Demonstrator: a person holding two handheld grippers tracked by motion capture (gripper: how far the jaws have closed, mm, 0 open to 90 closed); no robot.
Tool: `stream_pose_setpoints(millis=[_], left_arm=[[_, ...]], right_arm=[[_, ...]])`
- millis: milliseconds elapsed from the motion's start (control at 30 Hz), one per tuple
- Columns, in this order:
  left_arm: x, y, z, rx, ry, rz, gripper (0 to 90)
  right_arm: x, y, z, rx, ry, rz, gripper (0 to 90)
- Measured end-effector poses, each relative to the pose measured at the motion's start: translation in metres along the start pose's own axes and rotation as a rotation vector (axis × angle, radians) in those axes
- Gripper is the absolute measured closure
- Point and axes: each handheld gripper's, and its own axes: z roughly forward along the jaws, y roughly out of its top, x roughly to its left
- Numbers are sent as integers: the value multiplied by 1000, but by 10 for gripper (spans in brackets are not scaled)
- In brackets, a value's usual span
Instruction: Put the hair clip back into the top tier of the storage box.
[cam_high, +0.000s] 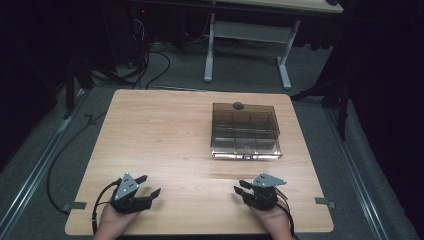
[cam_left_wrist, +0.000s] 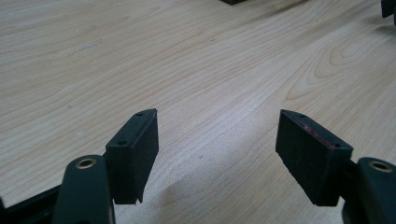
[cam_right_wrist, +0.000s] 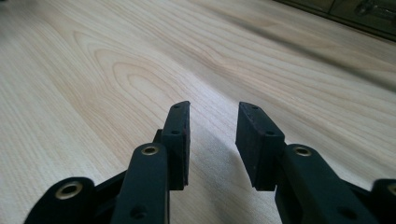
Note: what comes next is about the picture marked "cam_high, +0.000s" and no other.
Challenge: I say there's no grey tape strip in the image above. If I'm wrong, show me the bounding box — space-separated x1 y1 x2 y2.
314 196 337 210
61 201 88 213

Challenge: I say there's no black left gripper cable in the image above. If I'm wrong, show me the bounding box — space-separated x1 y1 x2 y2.
91 178 123 236

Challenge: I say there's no smoked clear compartment box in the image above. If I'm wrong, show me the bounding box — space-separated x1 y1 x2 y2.
210 101 284 160

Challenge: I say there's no person's right hand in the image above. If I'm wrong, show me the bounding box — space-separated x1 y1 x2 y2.
247 201 295 240

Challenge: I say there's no long black floor cable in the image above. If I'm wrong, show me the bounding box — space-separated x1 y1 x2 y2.
46 111 110 216

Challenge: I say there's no metal floor rail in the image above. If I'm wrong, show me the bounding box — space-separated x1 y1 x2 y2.
0 89 88 236
324 107 391 240

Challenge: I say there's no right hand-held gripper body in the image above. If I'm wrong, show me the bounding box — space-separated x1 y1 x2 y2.
244 172 288 212

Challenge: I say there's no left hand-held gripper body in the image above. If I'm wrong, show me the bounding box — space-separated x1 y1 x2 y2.
109 172 153 215

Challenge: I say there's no bundle of black cables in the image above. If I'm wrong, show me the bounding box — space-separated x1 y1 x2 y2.
128 9 172 90

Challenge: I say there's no person's left hand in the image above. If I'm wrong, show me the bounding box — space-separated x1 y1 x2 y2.
92 202 142 240

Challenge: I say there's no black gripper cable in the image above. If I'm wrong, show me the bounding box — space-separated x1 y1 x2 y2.
91 178 123 236
274 187 298 240

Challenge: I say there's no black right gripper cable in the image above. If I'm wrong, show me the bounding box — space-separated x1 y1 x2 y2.
274 187 298 240

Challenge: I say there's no desk with white legs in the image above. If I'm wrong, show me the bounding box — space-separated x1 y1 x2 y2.
131 0 345 91

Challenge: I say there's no black metal stand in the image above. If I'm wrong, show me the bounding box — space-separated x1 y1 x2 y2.
290 78 352 142
61 58 96 120

